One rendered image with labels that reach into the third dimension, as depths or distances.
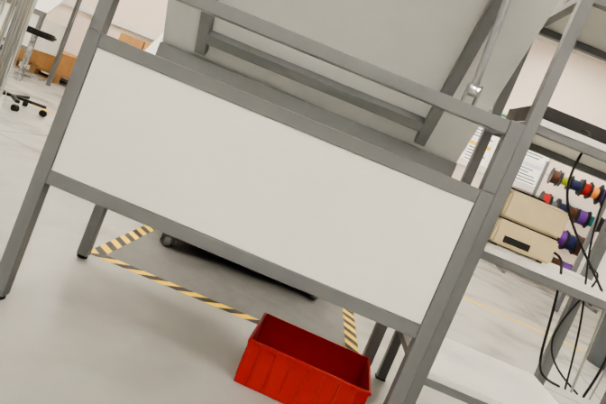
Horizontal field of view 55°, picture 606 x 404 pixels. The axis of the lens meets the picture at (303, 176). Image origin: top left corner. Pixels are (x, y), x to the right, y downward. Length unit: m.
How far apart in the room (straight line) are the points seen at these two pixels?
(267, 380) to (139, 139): 0.79
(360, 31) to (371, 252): 0.77
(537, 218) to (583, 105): 7.53
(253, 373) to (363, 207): 0.61
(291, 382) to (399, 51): 1.10
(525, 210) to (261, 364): 0.95
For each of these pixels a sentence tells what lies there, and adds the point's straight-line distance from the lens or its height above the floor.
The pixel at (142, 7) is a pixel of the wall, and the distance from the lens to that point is 10.67.
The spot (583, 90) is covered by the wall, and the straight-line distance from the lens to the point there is 9.52.
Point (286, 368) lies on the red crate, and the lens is 1.80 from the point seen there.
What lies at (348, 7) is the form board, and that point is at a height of 1.19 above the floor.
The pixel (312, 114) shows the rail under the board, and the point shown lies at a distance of 2.15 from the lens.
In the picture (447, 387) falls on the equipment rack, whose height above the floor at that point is 0.22.
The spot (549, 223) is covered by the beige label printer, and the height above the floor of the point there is 0.79.
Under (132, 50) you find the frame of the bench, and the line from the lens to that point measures 1.67.
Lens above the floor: 0.77
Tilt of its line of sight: 4 degrees down
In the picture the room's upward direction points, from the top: 22 degrees clockwise
